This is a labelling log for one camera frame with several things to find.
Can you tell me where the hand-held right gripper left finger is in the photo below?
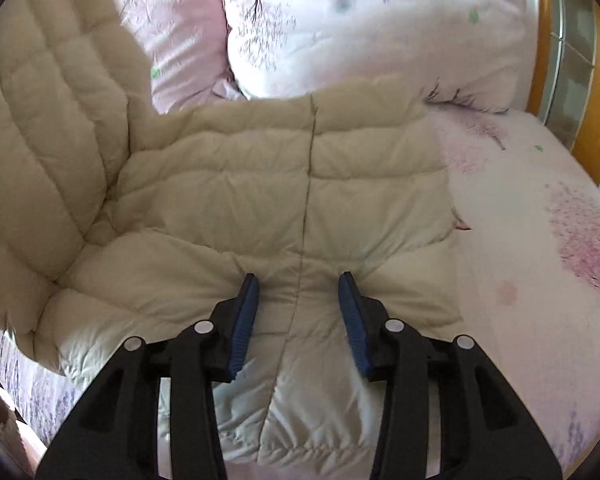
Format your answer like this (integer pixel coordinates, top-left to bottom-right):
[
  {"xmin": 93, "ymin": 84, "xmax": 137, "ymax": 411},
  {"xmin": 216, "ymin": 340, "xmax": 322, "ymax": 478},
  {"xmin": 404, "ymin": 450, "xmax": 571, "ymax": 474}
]
[{"xmin": 35, "ymin": 272, "xmax": 261, "ymax": 480}]

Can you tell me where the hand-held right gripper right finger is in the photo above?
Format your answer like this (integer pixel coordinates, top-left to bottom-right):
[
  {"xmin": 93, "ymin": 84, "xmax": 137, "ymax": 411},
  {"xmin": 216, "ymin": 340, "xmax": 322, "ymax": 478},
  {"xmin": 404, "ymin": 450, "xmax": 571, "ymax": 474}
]
[{"xmin": 337, "ymin": 271, "xmax": 563, "ymax": 480}]

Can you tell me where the cream quilted down jacket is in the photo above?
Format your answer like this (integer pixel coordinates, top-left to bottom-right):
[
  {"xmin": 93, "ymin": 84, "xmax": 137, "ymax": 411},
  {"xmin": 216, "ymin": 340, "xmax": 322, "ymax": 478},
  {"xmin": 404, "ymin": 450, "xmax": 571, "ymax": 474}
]
[{"xmin": 0, "ymin": 0, "xmax": 467, "ymax": 467}]

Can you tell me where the pink floral bed sheet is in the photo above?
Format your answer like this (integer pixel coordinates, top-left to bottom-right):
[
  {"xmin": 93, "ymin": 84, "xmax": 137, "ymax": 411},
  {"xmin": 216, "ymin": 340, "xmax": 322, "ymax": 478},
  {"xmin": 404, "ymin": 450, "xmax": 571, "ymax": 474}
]
[{"xmin": 0, "ymin": 107, "xmax": 600, "ymax": 480}]

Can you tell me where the white purple floral pillow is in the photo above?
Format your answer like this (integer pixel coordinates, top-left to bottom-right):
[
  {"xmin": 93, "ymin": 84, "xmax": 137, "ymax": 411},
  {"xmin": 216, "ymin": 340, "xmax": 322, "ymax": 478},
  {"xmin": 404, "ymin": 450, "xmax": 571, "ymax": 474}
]
[{"xmin": 111, "ymin": 0, "xmax": 242, "ymax": 112}]

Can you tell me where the pink tree print pillow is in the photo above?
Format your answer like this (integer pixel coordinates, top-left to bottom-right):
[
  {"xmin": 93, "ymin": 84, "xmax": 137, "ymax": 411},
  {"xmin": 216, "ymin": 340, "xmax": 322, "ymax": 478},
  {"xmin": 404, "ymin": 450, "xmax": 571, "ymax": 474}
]
[{"xmin": 217, "ymin": 0, "xmax": 539, "ymax": 114}]

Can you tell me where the wooden headboard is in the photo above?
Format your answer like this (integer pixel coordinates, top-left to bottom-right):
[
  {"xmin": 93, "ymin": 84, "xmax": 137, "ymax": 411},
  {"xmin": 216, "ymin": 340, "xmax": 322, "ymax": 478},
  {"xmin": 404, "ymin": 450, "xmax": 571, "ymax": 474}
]
[{"xmin": 525, "ymin": 0, "xmax": 600, "ymax": 187}]

